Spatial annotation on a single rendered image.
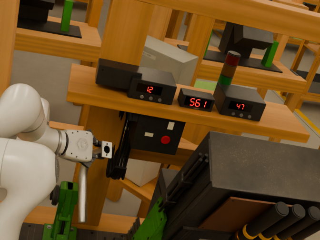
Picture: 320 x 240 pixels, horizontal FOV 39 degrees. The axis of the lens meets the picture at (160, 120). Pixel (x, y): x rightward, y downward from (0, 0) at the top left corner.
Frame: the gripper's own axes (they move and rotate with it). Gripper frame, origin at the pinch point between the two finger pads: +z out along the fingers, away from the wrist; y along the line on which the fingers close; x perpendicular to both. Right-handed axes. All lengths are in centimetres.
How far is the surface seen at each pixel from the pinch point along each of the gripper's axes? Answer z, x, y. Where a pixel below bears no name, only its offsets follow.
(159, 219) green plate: 15.8, -11.6, -23.0
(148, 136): 16.3, -6.0, 6.4
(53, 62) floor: 169, 347, 201
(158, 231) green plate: 15.8, -11.2, -26.9
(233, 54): 35, -31, 35
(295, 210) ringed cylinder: 20, -59, -24
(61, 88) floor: 154, 296, 146
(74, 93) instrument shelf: -12.6, -2.1, 16.9
